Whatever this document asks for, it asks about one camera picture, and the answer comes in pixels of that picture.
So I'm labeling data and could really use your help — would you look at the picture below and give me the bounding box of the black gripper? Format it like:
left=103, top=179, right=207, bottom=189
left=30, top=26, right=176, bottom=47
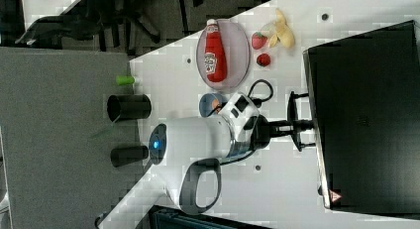
left=250, top=115, right=314, bottom=151

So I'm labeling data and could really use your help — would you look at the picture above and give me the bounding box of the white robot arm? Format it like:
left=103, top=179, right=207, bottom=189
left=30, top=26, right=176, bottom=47
left=149, top=115, right=314, bottom=215

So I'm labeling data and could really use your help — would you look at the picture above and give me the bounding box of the black and silver toaster oven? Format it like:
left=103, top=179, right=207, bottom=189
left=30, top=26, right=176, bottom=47
left=303, top=20, right=420, bottom=220

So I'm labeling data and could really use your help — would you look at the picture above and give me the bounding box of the red toy strawberry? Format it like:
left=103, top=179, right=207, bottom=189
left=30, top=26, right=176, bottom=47
left=257, top=54, right=270, bottom=66

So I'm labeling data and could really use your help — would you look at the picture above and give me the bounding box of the orange toy fruit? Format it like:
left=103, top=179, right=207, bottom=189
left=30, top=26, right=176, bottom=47
left=211, top=99, right=221, bottom=109

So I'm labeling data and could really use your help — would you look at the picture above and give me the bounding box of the blue bowl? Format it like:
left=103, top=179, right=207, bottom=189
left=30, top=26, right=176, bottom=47
left=199, top=93, right=227, bottom=117

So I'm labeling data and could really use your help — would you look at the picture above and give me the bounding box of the pink toy strawberry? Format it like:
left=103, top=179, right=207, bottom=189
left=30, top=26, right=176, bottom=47
left=251, top=32, right=267, bottom=50

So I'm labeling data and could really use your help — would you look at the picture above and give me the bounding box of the red ketchup bottle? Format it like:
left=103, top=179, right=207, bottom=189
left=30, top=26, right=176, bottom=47
left=204, top=19, right=227, bottom=82

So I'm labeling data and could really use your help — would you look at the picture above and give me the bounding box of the peeled toy banana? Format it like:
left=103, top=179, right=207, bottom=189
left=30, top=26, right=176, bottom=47
left=261, top=9, right=295, bottom=49

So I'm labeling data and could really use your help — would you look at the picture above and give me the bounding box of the grey round plate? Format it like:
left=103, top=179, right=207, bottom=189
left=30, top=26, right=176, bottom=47
left=196, top=19, right=251, bottom=92

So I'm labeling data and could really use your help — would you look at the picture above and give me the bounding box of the black frying pan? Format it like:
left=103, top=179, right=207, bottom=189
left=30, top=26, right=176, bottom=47
left=107, top=94, right=152, bottom=122

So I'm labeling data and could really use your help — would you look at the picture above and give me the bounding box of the black cylindrical cup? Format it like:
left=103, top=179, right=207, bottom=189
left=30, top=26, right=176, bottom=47
left=110, top=146, right=149, bottom=168

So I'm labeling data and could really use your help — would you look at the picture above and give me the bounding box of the green toy vegetable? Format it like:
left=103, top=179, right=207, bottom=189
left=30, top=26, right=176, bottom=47
left=116, top=75, right=136, bottom=86

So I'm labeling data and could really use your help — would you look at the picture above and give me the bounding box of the black camera cable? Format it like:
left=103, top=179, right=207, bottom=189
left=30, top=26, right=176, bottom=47
left=247, top=78, right=274, bottom=108

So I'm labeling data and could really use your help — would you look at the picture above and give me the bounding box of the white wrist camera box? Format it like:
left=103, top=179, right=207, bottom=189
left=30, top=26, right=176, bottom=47
left=219, top=92, right=260, bottom=142

